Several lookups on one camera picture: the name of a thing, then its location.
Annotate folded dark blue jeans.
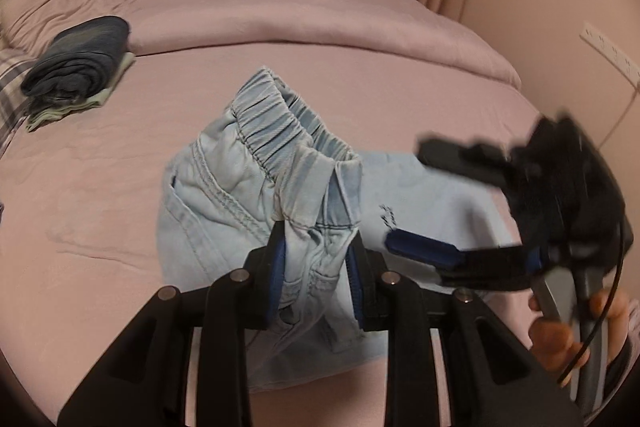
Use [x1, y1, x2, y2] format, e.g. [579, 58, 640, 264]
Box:
[21, 16, 132, 100]

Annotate folded light green cloth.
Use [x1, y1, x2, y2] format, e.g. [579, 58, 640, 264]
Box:
[25, 52, 137, 131]

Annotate light blue strawberry pants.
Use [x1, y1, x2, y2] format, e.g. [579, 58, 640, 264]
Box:
[159, 67, 526, 390]

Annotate black cable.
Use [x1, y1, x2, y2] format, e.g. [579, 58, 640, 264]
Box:
[559, 207, 636, 389]

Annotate pink duvet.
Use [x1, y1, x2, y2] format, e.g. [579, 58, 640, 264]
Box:
[0, 0, 522, 94]

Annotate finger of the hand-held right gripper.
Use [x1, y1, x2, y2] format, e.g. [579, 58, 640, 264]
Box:
[384, 229, 538, 292]
[417, 136, 516, 190]

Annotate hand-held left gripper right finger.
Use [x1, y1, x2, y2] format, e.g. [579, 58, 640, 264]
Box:
[345, 232, 583, 427]

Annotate white power cable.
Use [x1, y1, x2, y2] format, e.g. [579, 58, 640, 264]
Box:
[597, 83, 640, 148]

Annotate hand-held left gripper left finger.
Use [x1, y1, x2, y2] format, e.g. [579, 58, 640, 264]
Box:
[56, 222, 288, 427]

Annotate person's right hand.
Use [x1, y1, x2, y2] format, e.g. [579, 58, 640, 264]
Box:
[527, 287, 640, 374]

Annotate white wall power strip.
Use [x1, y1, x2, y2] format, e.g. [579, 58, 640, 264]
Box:
[580, 23, 640, 86]

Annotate plaid pillow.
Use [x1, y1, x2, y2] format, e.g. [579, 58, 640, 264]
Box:
[0, 49, 38, 152]

